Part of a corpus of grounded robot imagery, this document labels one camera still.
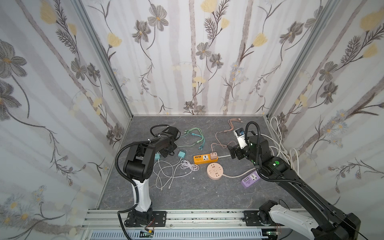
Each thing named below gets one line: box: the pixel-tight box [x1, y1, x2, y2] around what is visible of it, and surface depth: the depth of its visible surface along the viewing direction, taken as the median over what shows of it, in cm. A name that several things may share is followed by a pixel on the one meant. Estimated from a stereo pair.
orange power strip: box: [193, 153, 219, 165], surface depth 95 cm
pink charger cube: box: [210, 152, 218, 160], surface depth 92 cm
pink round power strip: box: [206, 162, 224, 180], surface depth 90 cm
